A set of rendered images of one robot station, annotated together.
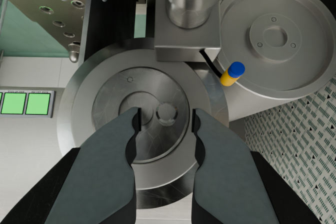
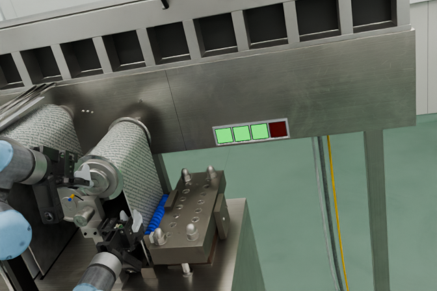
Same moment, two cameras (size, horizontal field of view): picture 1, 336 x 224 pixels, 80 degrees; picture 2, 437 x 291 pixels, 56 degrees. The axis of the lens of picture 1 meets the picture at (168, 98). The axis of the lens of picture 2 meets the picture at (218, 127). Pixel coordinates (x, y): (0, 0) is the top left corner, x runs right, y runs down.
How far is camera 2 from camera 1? 106 cm
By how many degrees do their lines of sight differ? 17
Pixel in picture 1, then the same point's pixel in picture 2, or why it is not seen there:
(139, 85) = (97, 189)
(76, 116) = (112, 177)
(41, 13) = (207, 199)
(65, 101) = (121, 179)
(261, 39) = (71, 203)
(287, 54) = (63, 200)
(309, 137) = not seen: hidden behind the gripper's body
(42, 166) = (207, 95)
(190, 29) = (86, 205)
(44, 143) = (211, 110)
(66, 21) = (197, 195)
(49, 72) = not seen: outside the picture
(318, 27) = not seen: hidden behind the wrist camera
